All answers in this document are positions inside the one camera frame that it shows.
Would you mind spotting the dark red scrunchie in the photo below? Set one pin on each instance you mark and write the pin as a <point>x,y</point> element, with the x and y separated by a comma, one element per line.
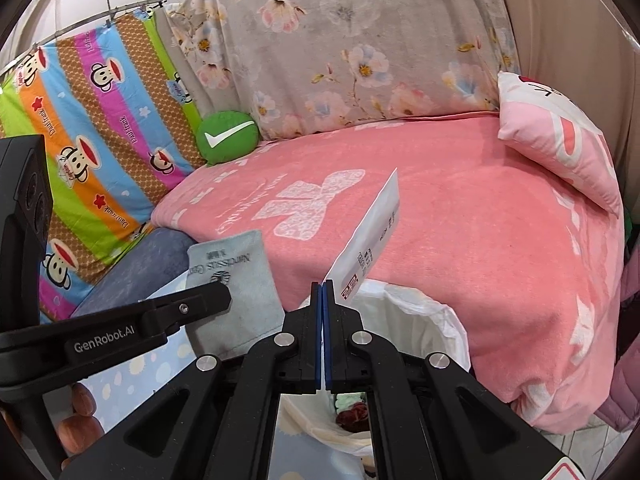
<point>352,417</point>

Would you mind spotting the pink blanket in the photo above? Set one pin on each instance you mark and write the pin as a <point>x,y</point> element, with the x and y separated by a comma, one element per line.
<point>475,235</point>

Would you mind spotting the pink pillow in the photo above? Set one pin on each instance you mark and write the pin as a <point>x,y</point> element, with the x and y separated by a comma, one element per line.
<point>550,130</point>

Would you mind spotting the grey-blue cushion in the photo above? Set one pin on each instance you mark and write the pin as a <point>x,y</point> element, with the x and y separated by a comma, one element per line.
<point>150,265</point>

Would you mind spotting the green fluffy towel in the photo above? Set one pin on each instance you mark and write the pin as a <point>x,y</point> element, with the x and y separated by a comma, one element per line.
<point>350,400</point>

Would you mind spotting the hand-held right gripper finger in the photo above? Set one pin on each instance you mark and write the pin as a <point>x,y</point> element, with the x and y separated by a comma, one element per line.
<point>316,335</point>
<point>328,335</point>

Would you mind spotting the colourful monkey print blanket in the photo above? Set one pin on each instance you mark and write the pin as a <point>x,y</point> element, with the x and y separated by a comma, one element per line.
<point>100,135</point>

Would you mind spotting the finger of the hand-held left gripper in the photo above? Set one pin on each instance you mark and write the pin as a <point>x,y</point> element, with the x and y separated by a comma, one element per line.
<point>200,305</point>

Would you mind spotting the person's left hand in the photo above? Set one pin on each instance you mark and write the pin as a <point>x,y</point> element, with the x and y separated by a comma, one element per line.
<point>80,430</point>

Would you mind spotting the grey floral cloth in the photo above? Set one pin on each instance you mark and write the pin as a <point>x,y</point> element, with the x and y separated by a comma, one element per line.
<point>350,35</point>

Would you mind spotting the white paper packet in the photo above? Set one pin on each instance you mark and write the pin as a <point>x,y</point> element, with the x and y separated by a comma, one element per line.
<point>365,240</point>

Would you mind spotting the green check mark cushion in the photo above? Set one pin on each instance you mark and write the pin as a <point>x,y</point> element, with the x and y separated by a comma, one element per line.
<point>220,137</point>

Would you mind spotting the pink quilted garment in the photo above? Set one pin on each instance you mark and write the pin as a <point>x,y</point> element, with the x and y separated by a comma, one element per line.
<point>622,390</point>

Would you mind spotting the curved metal rod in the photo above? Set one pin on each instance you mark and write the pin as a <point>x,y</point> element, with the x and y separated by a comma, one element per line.
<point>120,9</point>

